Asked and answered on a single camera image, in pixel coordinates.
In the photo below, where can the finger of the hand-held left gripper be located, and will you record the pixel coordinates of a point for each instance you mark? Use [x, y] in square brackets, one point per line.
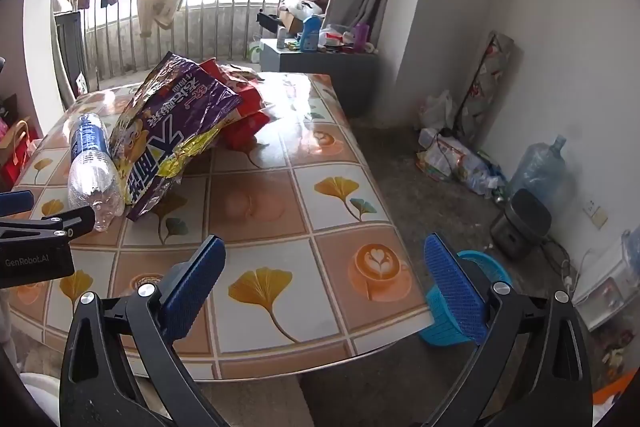
[12, 203]
[65, 224]

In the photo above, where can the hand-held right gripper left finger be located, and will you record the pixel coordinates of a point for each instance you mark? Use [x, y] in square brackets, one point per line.
[195, 287]

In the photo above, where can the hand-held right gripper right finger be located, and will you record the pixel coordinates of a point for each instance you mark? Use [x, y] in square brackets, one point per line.
[457, 292]

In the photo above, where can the blue plastic basket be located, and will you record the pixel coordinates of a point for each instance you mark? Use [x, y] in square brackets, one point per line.
[440, 327]

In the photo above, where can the clear plastic bottle blue label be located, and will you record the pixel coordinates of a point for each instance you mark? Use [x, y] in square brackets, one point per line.
[92, 167]

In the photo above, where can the purple snack bag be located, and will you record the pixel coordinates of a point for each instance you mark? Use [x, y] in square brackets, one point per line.
[165, 127]

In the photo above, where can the red white snack bag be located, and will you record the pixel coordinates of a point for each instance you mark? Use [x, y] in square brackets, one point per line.
[235, 79]

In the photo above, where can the grey rice cooker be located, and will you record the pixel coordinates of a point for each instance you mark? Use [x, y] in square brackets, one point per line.
[522, 222]

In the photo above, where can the round table with printed cover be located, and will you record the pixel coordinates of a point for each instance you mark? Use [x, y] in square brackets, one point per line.
[280, 207]

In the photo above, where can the pile of plastic packets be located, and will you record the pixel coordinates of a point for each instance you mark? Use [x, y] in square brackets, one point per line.
[460, 162]

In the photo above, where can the large blue water jug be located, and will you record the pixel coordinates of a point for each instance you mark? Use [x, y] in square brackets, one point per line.
[537, 169]

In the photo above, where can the white water dispenser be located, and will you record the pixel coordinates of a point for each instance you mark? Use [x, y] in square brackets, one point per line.
[607, 277]

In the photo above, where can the black chair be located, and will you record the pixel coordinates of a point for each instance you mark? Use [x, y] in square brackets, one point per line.
[70, 52]

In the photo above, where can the white plastic bag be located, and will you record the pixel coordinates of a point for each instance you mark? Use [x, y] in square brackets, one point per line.
[437, 109]

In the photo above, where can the patterned folded board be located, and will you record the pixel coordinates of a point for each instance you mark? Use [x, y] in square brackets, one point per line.
[487, 92]

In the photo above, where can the grey cabinet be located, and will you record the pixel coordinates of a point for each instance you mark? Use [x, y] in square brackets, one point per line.
[320, 69]

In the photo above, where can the metal balcony railing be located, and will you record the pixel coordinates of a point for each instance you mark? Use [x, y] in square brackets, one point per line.
[220, 12]

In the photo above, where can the purple cup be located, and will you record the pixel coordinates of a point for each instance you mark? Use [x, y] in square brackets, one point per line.
[361, 34]

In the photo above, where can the blue detergent bottle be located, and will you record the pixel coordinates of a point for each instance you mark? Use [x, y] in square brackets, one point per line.
[310, 32]

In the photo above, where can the beige wall socket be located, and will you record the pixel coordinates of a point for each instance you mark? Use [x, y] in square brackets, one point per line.
[596, 214]

